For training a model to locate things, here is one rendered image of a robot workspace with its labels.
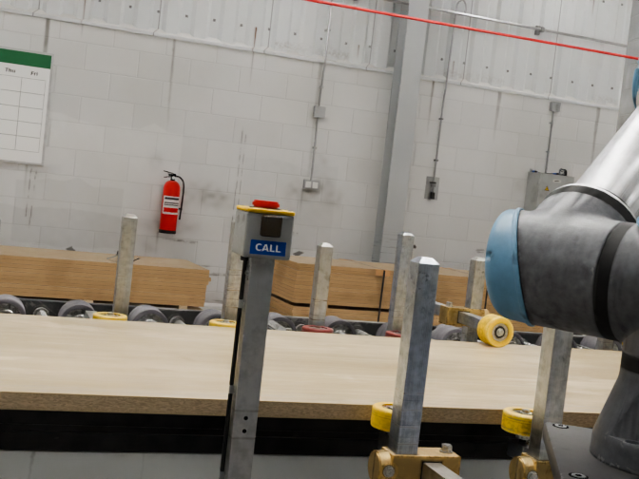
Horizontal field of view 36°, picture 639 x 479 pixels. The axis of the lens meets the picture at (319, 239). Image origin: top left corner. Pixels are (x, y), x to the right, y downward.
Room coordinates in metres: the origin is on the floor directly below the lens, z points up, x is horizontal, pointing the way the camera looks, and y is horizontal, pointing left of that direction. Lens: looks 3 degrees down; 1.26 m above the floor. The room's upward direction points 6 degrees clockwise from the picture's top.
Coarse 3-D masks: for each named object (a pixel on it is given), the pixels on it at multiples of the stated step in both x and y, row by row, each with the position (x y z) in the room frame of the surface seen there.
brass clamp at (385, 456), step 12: (372, 456) 1.48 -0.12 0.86; (384, 456) 1.46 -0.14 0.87; (396, 456) 1.46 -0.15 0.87; (408, 456) 1.46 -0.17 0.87; (420, 456) 1.47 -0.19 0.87; (432, 456) 1.48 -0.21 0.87; (444, 456) 1.48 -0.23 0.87; (456, 456) 1.49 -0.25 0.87; (372, 468) 1.47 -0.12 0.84; (384, 468) 1.45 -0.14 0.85; (396, 468) 1.46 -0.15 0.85; (408, 468) 1.46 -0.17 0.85; (420, 468) 1.47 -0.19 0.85; (456, 468) 1.49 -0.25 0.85
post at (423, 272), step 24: (432, 264) 1.47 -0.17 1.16; (408, 288) 1.49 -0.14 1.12; (432, 288) 1.47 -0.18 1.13; (408, 312) 1.48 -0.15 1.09; (432, 312) 1.47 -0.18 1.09; (408, 336) 1.47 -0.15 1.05; (408, 360) 1.46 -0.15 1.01; (408, 384) 1.47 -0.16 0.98; (408, 408) 1.47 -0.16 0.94; (408, 432) 1.47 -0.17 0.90
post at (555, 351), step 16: (544, 336) 1.57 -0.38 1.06; (560, 336) 1.55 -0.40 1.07; (544, 352) 1.57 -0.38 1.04; (560, 352) 1.55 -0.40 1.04; (544, 368) 1.56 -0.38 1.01; (560, 368) 1.55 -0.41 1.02; (544, 384) 1.56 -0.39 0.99; (560, 384) 1.55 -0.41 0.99; (544, 400) 1.55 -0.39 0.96; (560, 400) 1.55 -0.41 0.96; (544, 416) 1.54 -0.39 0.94; (560, 416) 1.55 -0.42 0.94; (544, 448) 1.55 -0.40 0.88
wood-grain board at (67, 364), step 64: (0, 320) 2.07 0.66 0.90; (64, 320) 2.16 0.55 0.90; (0, 384) 1.49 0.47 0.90; (64, 384) 1.54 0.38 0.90; (128, 384) 1.59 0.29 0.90; (192, 384) 1.65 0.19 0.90; (320, 384) 1.77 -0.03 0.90; (384, 384) 1.84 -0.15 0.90; (448, 384) 1.91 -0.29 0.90; (512, 384) 1.99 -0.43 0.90; (576, 384) 2.08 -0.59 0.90
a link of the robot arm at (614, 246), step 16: (624, 224) 0.93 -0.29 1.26; (608, 240) 0.91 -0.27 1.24; (624, 240) 0.90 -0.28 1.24; (608, 256) 0.90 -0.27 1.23; (624, 256) 0.89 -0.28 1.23; (608, 272) 0.89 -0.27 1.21; (624, 272) 0.89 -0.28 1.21; (608, 288) 0.89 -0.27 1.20; (624, 288) 0.88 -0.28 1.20; (608, 304) 0.89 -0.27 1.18; (624, 304) 0.88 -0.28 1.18; (608, 320) 0.90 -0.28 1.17; (624, 320) 0.89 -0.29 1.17; (608, 336) 0.92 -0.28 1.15; (624, 336) 0.90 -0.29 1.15; (624, 352) 0.90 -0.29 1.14
